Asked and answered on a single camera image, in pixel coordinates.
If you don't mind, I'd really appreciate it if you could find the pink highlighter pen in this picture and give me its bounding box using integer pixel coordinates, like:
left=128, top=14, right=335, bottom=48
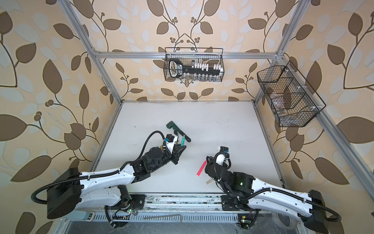
left=196, top=161, right=207, bottom=176

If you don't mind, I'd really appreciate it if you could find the green pipe wrench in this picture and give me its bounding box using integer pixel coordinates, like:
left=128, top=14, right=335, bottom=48
left=166, top=121, right=191, bottom=142

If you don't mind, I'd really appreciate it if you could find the black wire basket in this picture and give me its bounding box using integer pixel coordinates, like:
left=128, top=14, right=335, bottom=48
left=257, top=61, right=326, bottom=127
left=163, top=46, right=225, bottom=82

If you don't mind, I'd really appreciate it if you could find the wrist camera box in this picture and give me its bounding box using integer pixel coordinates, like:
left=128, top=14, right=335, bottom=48
left=215, top=146, right=232, bottom=169
left=164, top=134, right=178, bottom=154

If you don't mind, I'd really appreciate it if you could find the green highlighter pen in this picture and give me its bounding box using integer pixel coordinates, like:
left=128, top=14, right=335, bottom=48
left=181, top=136, right=186, bottom=146

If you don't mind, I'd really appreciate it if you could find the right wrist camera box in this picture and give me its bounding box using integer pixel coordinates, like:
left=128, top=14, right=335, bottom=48
left=215, top=146, right=232, bottom=169

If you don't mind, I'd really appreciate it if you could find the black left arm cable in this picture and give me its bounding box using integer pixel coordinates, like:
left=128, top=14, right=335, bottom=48
left=30, top=130, right=166, bottom=205

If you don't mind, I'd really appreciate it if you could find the black wire basket centre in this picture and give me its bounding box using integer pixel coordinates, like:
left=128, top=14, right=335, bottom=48
left=163, top=46, right=225, bottom=82

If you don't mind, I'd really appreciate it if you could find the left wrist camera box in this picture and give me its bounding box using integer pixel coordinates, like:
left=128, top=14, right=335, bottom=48
left=164, top=134, right=178, bottom=154

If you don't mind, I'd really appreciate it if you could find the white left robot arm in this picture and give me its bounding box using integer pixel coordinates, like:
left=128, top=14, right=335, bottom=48
left=47, top=144, right=186, bottom=219

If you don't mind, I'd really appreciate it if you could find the black socket set holder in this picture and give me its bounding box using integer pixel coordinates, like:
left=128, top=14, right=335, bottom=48
left=164, top=58, right=225, bottom=80

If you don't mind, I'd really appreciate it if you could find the aluminium frame rail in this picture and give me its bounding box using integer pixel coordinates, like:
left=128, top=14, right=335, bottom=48
left=59, top=1, right=374, bottom=205

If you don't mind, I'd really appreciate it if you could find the black wire basket right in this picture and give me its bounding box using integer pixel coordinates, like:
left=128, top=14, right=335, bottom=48
left=257, top=61, right=326, bottom=127

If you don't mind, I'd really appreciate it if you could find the clear tape roll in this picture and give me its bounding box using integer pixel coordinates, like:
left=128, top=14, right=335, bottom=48
left=272, top=213, right=299, bottom=231

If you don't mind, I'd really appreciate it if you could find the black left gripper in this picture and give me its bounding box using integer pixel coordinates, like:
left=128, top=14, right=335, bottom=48
left=150, top=142, right=186, bottom=174

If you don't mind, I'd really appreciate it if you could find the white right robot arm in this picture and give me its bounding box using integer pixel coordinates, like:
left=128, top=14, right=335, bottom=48
left=205, top=157, right=329, bottom=234

